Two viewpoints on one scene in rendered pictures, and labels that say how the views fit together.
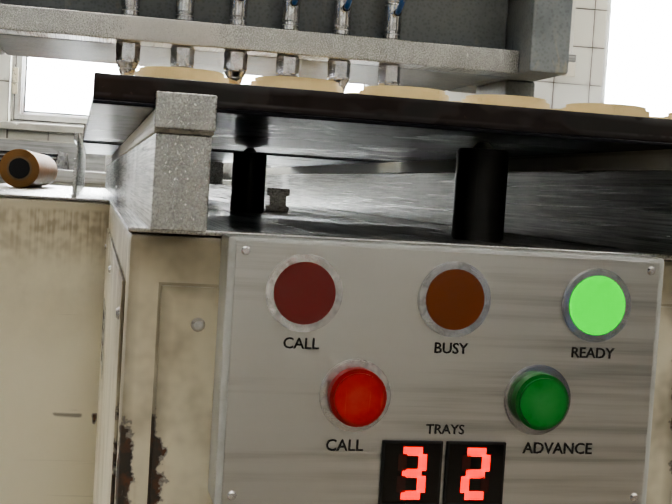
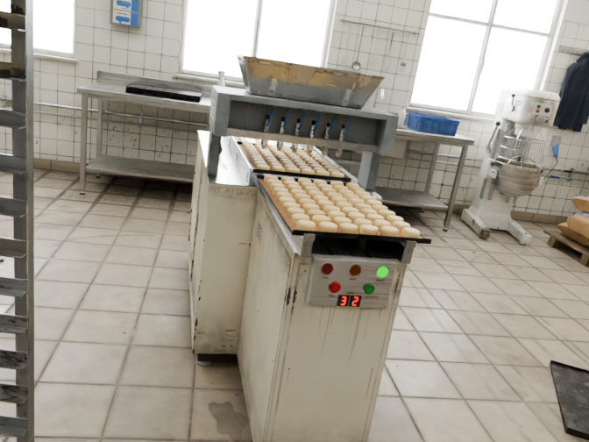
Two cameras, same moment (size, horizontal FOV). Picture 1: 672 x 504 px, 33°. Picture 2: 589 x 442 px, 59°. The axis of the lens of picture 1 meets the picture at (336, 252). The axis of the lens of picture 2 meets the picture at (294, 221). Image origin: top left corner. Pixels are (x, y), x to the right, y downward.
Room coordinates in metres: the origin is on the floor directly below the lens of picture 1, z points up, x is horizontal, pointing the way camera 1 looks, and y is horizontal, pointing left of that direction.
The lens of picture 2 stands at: (-0.71, 0.18, 1.33)
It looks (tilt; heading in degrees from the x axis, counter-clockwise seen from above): 17 degrees down; 358
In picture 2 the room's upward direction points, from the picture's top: 9 degrees clockwise
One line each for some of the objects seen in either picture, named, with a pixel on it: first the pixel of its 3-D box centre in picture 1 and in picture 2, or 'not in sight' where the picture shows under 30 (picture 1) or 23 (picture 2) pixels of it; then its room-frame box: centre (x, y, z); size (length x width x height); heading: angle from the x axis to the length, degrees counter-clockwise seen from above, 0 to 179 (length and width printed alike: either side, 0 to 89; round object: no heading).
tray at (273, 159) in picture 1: (234, 153); (287, 159); (1.58, 0.15, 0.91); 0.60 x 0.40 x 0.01; 12
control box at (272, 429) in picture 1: (439, 374); (350, 281); (0.62, -0.06, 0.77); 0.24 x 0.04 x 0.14; 102
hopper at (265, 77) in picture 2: not in sight; (305, 82); (1.47, 0.12, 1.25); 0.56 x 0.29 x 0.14; 102
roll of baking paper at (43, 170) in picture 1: (31, 169); not in sight; (1.97, 0.53, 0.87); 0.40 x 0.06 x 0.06; 10
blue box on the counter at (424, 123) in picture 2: not in sight; (432, 124); (4.27, -1.20, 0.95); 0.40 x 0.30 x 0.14; 101
